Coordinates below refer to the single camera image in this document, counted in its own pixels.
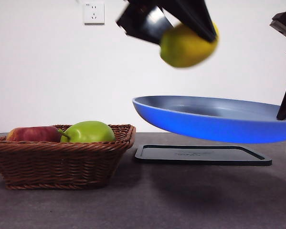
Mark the yellow lemon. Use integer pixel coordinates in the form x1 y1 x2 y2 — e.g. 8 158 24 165
159 21 220 69

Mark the blue round plate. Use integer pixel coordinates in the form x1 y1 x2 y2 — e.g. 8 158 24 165
132 95 286 145

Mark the brown wicker basket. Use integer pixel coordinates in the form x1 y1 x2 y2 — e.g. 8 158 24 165
0 124 137 191

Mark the black flat tray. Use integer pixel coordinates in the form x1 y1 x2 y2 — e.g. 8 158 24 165
134 144 273 167

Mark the green pear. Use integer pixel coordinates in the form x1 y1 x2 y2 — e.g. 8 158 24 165
58 121 117 144

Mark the red apple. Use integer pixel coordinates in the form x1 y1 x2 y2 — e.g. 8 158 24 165
6 126 62 143

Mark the white wall socket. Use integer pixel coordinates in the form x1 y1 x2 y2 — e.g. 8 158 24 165
83 1 105 26

